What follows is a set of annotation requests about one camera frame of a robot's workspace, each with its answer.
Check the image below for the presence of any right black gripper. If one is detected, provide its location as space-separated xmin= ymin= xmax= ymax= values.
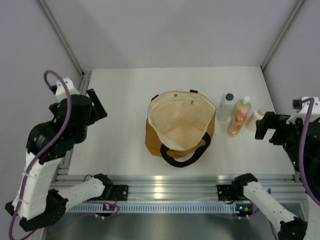
xmin=254 ymin=111 xmax=310 ymax=173

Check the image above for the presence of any beige bottle round cap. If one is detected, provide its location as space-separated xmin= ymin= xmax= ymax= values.
xmin=246 ymin=107 xmax=266 ymax=132

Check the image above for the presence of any green pump lotion bottle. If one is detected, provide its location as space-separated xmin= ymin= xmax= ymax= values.
xmin=230 ymin=96 xmax=252 ymax=118

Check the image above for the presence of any orange bottle pink cap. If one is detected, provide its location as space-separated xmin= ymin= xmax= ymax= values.
xmin=227 ymin=108 xmax=249 ymax=136

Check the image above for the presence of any white bottle black cap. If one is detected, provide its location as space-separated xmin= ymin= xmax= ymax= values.
xmin=217 ymin=93 xmax=235 ymax=122

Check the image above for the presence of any tan canvas tote bag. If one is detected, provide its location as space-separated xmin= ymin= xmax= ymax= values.
xmin=144 ymin=90 xmax=217 ymax=168

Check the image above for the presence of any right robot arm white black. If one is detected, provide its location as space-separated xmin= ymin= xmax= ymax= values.
xmin=231 ymin=112 xmax=320 ymax=240

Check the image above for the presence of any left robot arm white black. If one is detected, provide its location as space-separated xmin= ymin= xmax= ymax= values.
xmin=5 ymin=89 xmax=113 ymax=232

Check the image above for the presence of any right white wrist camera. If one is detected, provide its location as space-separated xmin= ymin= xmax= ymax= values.
xmin=286 ymin=96 xmax=320 ymax=124

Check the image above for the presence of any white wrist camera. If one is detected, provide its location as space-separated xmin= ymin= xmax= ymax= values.
xmin=286 ymin=96 xmax=320 ymax=124
xmin=49 ymin=77 xmax=80 ymax=102

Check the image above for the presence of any left aluminium frame post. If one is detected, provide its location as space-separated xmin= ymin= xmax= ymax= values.
xmin=34 ymin=0 xmax=91 ymax=83

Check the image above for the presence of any aluminium frame post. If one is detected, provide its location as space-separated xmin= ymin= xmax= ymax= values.
xmin=34 ymin=0 xmax=91 ymax=83
xmin=260 ymin=0 xmax=308 ymax=72

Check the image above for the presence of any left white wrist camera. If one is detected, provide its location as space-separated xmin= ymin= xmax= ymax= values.
xmin=49 ymin=77 xmax=80 ymax=102

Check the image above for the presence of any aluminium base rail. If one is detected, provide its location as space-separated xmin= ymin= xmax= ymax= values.
xmin=51 ymin=174 xmax=311 ymax=203

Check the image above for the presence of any grey slotted cable duct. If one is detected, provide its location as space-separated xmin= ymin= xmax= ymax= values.
xmin=67 ymin=203 xmax=252 ymax=214

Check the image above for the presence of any right aluminium frame post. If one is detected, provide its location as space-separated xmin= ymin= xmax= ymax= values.
xmin=260 ymin=0 xmax=308 ymax=72

